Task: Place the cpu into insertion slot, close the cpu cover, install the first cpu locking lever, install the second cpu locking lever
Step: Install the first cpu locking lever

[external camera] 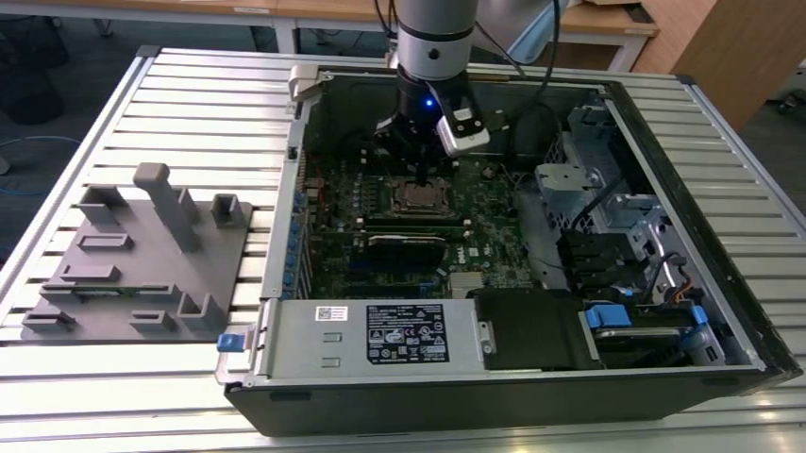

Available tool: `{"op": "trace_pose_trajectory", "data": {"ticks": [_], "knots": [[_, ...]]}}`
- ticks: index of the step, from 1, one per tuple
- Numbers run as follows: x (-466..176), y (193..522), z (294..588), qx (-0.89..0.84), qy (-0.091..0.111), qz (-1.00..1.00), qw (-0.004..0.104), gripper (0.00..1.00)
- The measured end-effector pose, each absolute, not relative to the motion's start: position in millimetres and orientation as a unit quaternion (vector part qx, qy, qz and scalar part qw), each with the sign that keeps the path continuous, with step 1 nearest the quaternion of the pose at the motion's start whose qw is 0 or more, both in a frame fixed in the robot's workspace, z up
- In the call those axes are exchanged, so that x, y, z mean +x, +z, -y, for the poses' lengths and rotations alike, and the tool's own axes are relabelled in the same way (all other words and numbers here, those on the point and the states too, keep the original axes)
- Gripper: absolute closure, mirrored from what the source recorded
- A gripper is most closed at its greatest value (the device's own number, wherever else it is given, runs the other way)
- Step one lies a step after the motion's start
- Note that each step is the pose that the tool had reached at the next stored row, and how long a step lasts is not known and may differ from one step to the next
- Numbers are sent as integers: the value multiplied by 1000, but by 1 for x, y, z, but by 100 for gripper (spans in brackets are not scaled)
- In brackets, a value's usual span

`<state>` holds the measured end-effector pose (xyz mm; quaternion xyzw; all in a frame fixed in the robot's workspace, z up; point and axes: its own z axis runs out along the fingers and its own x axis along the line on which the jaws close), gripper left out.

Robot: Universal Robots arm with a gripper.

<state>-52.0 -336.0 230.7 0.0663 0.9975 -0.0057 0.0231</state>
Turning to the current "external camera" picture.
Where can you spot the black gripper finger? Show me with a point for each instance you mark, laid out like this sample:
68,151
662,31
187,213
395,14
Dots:
431,156
393,137

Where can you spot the CPU socket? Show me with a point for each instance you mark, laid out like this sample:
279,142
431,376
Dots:
421,213

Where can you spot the black RAM slot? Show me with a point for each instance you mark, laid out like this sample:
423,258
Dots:
409,229
409,220

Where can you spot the grey case latch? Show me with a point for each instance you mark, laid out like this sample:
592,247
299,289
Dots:
301,78

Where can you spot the silver metal disk bay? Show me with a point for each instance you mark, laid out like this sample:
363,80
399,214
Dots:
588,137
563,181

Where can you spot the black graphics card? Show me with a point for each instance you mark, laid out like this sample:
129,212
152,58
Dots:
403,257

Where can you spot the pale blue teach pendant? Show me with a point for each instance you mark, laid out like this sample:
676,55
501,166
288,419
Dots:
519,28

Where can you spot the green motherboard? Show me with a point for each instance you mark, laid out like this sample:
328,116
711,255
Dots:
497,255

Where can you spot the silver chipset heatsink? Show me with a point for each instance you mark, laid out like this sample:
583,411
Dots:
468,280

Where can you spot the black fan housing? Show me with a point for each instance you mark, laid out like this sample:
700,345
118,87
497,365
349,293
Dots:
598,259

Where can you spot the wooden desk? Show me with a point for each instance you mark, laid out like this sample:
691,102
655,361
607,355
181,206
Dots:
125,5
616,23

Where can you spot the black plastic shroud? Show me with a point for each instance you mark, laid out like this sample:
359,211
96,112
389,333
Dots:
535,330

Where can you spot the hard disk in blue carrier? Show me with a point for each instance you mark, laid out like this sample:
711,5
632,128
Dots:
607,316

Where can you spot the silver power supply unit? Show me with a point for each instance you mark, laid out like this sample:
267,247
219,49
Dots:
296,340

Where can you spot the grey parts rack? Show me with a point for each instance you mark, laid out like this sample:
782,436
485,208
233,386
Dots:
151,264

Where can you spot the blue plastic latch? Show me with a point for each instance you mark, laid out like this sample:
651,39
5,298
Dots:
229,343

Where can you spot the wooden cabinet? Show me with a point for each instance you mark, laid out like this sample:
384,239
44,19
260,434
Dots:
723,47

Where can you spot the black PC case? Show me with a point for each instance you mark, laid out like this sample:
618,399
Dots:
440,410

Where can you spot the blue disk carrier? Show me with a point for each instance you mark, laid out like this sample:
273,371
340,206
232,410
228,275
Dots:
698,316

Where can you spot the green RAM stick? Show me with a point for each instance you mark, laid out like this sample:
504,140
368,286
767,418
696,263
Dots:
104,293

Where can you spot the black office chair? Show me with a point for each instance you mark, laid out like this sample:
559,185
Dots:
30,94

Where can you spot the office chair base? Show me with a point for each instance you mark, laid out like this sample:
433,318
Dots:
790,96

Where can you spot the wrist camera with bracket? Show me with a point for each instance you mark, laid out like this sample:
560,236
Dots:
468,141

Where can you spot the silver metal bracket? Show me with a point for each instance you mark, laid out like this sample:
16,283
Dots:
630,212

